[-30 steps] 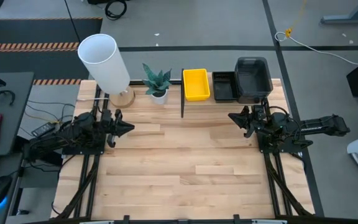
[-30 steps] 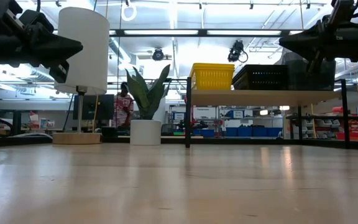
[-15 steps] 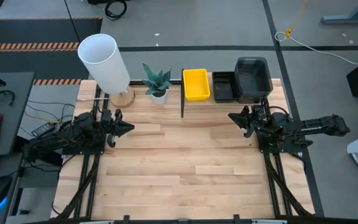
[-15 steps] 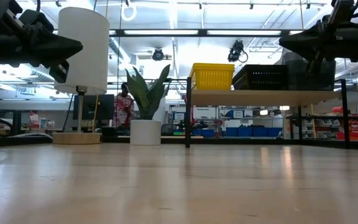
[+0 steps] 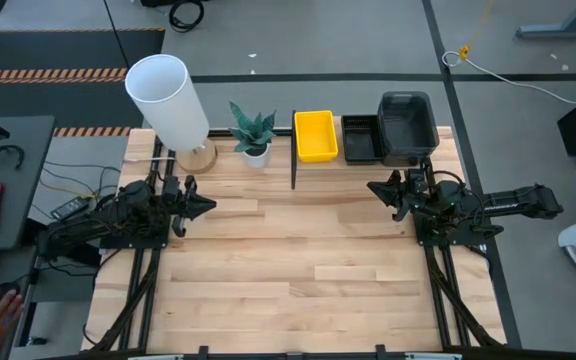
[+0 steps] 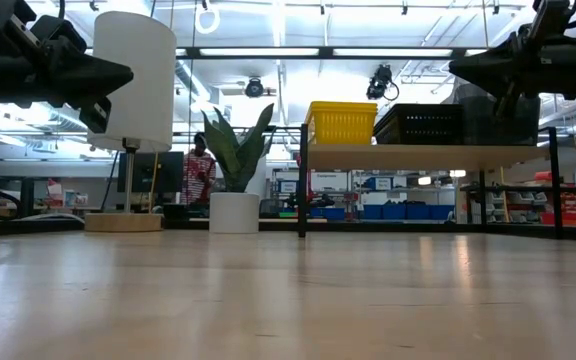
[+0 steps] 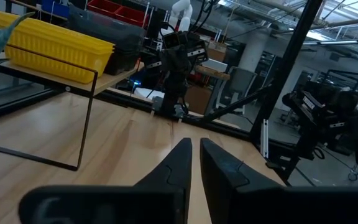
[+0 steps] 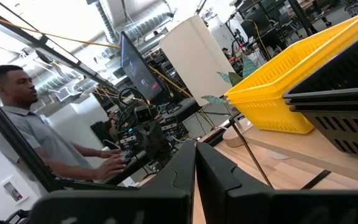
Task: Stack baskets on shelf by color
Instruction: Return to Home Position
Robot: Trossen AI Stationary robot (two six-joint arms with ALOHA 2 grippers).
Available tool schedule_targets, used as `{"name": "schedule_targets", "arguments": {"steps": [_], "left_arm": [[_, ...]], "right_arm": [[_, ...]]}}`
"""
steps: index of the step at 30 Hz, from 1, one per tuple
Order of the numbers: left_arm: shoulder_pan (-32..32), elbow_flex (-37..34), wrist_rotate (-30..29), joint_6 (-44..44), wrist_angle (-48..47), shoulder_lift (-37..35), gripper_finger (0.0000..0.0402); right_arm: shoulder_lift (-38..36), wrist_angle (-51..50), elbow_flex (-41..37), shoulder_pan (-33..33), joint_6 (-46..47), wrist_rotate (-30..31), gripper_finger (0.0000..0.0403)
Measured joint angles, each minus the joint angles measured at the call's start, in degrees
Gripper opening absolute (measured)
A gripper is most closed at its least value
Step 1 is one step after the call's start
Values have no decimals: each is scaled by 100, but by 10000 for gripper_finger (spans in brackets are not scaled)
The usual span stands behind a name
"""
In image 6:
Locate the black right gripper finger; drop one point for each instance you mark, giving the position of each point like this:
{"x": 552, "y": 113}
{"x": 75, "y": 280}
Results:
{"x": 507, "y": 102}
{"x": 498, "y": 70}

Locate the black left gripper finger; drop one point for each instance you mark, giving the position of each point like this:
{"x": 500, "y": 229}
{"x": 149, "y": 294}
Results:
{"x": 95, "y": 80}
{"x": 97, "y": 116}

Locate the grey translucent plastic basket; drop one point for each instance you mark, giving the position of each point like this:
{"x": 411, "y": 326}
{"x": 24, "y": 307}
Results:
{"x": 478, "y": 125}

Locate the black slotted plastic basket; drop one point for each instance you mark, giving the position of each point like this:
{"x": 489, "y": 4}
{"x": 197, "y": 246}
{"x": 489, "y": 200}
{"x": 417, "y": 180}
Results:
{"x": 418, "y": 125}

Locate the white shade table lamp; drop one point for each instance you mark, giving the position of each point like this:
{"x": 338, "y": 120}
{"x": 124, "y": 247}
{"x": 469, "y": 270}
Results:
{"x": 140, "y": 85}

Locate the black computer monitor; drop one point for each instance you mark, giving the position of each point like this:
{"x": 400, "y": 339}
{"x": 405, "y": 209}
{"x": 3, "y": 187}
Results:
{"x": 168, "y": 172}

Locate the ceiling light panel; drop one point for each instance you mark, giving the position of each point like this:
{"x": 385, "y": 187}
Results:
{"x": 393, "y": 52}
{"x": 258, "y": 52}

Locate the person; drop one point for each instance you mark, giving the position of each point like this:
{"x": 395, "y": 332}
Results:
{"x": 198, "y": 175}

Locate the black hanging device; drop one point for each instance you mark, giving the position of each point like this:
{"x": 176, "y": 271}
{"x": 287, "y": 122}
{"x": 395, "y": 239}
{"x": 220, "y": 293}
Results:
{"x": 380, "y": 82}

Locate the blue storage bin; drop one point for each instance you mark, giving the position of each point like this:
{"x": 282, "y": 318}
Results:
{"x": 394, "y": 212}
{"x": 330, "y": 214}
{"x": 441, "y": 212}
{"x": 373, "y": 212}
{"x": 418, "y": 212}

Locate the green plant in white pot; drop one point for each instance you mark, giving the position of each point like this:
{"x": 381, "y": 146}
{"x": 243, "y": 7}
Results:
{"x": 235, "y": 210}

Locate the white sign board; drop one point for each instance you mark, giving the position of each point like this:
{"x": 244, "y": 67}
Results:
{"x": 329, "y": 181}

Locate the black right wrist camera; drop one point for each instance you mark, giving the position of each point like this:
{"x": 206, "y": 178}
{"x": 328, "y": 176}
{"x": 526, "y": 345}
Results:
{"x": 550, "y": 20}

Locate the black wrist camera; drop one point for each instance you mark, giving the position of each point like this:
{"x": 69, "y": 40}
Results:
{"x": 60, "y": 35}
{"x": 550, "y": 20}

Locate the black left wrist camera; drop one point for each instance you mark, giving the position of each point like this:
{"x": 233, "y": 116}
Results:
{"x": 60, "y": 35}

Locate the wooden shelf with black frame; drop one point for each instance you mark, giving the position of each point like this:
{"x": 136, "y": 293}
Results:
{"x": 418, "y": 157}

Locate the black round overhead camera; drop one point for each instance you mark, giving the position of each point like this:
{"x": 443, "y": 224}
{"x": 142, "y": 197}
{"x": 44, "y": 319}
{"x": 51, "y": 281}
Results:
{"x": 254, "y": 87}

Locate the black overhead frame beam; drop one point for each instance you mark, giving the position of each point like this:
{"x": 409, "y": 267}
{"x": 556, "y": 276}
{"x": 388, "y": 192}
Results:
{"x": 325, "y": 52}

